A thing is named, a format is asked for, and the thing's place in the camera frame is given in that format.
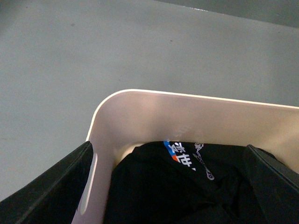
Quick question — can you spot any white plastic laundry hamper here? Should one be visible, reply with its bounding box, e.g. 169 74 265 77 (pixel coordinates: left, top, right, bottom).
73 89 299 224

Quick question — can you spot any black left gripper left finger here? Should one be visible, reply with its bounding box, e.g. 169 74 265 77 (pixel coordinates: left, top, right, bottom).
0 141 93 224

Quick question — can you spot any black printed t-shirt in hamper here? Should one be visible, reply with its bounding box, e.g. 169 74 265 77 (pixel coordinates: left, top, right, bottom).
103 141 267 224

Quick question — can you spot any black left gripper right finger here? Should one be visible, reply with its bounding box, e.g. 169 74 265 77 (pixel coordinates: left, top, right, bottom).
242 145 299 224

